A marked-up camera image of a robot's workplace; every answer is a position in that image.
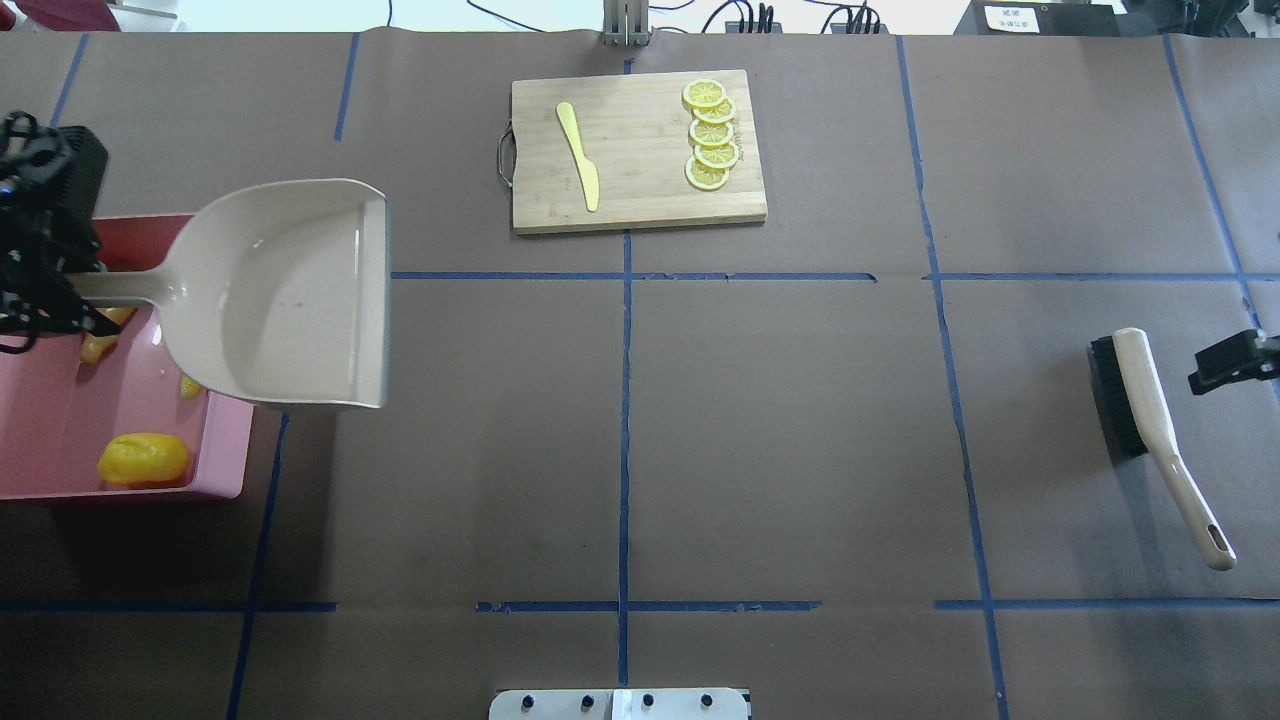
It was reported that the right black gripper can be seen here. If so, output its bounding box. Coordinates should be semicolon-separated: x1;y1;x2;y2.
1187;329;1279;396

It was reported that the black box device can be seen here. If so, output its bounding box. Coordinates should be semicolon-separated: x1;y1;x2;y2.
952;1;1121;37

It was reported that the yellow toy pepper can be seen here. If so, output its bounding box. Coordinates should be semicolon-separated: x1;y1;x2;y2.
96;432;193;487

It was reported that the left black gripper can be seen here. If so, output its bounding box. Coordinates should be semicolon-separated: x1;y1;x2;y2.
1;111;109;351

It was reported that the beige plastic dustpan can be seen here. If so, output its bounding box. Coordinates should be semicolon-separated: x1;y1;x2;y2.
69;178;390;411

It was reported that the white hand brush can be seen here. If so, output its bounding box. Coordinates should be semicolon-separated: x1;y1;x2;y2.
1085;327;1238;571

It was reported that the yellow plastic knife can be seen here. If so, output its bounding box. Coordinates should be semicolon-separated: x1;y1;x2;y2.
556;101;602;213

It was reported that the yellow toy corn cob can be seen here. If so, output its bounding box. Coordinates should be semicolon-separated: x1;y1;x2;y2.
79;307;137;366

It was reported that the pink plastic bin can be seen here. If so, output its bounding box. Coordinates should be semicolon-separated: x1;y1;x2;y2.
0;213;255;501

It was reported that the wooden cutting board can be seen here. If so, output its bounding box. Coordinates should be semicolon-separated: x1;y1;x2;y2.
509;69;768;234

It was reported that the aluminium frame post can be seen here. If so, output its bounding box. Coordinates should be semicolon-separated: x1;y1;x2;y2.
602;0;653;47

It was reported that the lemon slice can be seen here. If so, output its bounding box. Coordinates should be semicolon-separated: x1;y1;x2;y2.
691;96;737;126
692;142;741;170
684;158;730;192
687;118;735;149
681;78;727;110

